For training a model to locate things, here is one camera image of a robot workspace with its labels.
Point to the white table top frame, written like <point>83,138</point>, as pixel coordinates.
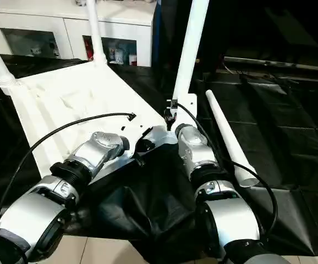
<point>65,110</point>

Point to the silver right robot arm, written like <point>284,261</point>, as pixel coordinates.
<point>214,187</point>

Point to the black work mat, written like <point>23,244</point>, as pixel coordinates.
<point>291,137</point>

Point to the white glass-door cabinet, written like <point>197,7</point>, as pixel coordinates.
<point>60,25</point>

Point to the black metal rail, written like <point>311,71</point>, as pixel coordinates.
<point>280,63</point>

